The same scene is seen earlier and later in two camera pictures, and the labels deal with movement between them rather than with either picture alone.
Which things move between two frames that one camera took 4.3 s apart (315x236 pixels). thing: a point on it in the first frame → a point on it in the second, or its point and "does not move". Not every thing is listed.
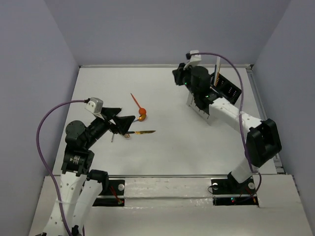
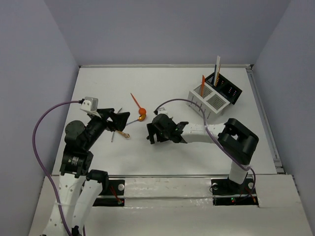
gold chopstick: (218, 75) does not move
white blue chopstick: (216, 70) does not move
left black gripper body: (110, 123) does not move
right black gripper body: (184, 76) → (152, 127)
